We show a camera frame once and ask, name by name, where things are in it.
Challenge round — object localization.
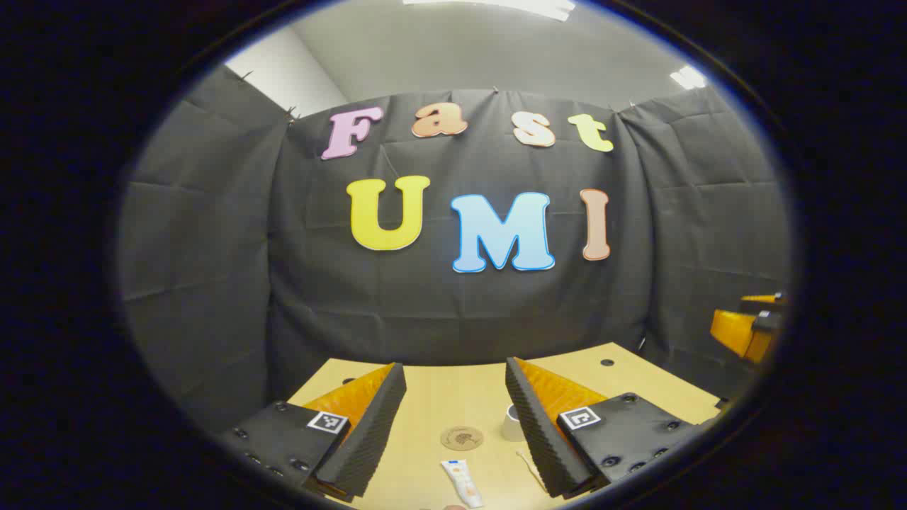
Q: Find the black backdrop cloth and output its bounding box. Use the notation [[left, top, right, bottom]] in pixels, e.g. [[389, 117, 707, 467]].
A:
[[117, 65, 793, 433]]

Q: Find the wooden toothbrush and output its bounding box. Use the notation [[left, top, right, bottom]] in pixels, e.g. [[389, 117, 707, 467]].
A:
[[515, 450, 548, 494]]

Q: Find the white toothpaste tube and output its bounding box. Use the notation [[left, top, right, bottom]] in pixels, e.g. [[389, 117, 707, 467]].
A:
[[441, 459, 485, 509]]

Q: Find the ceiling light panel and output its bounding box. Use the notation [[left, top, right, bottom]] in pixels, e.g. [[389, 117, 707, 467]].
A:
[[670, 65, 709, 91], [402, 0, 576, 22]]

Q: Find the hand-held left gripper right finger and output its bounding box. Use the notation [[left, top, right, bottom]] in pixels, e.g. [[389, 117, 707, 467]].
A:
[[505, 356, 702, 500]]

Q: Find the light wooden desktop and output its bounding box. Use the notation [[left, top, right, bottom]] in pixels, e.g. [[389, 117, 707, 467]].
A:
[[287, 342, 722, 510]]

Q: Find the white cup with wooden handle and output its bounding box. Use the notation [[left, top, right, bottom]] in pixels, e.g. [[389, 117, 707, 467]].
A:
[[501, 404, 527, 443]]

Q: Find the round brown coaster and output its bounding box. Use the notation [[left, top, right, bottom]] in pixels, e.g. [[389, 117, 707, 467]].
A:
[[440, 425, 485, 452]]

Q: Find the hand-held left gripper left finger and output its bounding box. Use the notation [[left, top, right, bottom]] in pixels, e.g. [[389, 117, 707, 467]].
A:
[[216, 363, 408, 504]]

